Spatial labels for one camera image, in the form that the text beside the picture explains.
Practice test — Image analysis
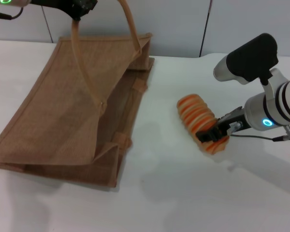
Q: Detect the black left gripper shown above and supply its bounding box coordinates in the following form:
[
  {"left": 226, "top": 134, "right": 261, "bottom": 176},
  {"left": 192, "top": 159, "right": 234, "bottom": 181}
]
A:
[{"left": 29, "top": 0, "right": 99, "bottom": 22}]

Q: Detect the orange striped bread loaf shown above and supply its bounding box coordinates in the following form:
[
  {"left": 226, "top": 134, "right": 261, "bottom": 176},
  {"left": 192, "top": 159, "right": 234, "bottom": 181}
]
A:
[{"left": 176, "top": 93, "right": 231, "bottom": 156}]

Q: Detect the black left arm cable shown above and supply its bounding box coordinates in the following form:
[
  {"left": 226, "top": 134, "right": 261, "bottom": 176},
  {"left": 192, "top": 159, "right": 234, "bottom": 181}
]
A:
[{"left": 0, "top": 7, "right": 24, "bottom": 20}]

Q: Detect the brown jute handbag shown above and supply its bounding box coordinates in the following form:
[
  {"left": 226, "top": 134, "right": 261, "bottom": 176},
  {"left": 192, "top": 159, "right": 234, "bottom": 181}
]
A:
[{"left": 0, "top": 0, "right": 156, "bottom": 189}]

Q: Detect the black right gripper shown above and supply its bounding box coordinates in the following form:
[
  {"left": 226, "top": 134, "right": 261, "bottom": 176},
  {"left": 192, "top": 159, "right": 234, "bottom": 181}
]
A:
[{"left": 195, "top": 106, "right": 247, "bottom": 144}]

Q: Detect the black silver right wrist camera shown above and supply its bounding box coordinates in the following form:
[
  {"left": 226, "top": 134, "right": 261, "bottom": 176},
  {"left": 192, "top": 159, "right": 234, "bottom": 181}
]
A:
[{"left": 212, "top": 33, "right": 285, "bottom": 97}]

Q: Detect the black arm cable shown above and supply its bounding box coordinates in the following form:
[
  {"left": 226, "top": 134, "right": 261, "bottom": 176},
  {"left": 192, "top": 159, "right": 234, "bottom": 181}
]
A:
[
  {"left": 228, "top": 122, "right": 290, "bottom": 145},
  {"left": 0, "top": 7, "right": 24, "bottom": 20}
]

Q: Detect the dark wall panel joint strip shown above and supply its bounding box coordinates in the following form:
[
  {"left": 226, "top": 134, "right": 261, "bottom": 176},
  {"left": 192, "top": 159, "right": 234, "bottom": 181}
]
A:
[{"left": 198, "top": 0, "right": 214, "bottom": 58}]

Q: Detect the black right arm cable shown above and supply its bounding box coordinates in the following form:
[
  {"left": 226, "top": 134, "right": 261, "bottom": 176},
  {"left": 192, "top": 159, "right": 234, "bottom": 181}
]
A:
[{"left": 228, "top": 122, "right": 290, "bottom": 145}]

